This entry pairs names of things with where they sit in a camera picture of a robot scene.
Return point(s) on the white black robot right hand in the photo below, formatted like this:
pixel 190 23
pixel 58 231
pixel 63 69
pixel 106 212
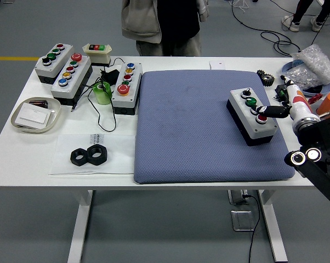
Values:
pixel 298 105

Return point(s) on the grey four-button control box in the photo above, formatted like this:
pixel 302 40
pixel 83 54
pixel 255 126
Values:
pixel 263 129

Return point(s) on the grey five-button emergency-stop box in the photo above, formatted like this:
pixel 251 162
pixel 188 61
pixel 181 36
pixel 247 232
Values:
pixel 121 102

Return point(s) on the long grey five-button box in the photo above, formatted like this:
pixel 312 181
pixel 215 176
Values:
pixel 80 72

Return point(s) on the small red clip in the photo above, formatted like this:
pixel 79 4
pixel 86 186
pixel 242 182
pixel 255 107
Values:
pixel 314 98

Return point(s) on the black module green terminals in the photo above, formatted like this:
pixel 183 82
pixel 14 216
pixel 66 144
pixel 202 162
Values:
pixel 280 91

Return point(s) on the clear bubble wrap bag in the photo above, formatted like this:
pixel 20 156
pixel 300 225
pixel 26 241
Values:
pixel 304 75
pixel 318 60

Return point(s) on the black metal gear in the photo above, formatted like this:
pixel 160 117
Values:
pixel 267 80

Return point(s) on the person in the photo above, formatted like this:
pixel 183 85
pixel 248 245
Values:
pixel 299 13
pixel 165 24

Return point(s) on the grey under-table power box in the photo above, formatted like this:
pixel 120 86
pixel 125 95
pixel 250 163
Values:
pixel 236 197

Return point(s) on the blue-grey padded mat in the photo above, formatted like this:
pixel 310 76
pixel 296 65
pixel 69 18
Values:
pixel 187 123

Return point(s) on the metal floor socket plate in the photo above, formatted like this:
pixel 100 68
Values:
pixel 241 220

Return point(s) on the white table leg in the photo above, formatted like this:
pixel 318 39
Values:
pixel 78 233
pixel 276 233

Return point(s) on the clear plastic bag with label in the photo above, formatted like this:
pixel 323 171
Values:
pixel 118 153

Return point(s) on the black power adapter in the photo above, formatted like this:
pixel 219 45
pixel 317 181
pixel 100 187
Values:
pixel 111 75

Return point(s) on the green tape roll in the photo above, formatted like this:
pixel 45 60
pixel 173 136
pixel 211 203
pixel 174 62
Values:
pixel 103 96

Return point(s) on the black hex nut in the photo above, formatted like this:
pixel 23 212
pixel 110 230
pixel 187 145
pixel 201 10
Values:
pixel 103 157
pixel 73 160

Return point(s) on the grey control box black knob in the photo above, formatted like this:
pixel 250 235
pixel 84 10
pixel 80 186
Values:
pixel 64 58

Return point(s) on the cream shallow tray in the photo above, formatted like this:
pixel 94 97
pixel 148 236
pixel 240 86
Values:
pixel 56 109

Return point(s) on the dark brown small block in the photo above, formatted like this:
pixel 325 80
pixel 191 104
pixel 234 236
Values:
pixel 40 103

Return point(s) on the cream three-button switch box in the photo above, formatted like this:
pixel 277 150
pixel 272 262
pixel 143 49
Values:
pixel 99 57

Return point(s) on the white wall switch plate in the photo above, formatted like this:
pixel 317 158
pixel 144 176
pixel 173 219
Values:
pixel 33 115

